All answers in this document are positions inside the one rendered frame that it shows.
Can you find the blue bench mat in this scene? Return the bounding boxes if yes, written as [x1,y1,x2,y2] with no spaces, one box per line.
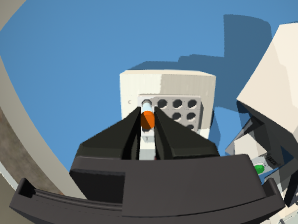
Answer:
[0,0,298,172]

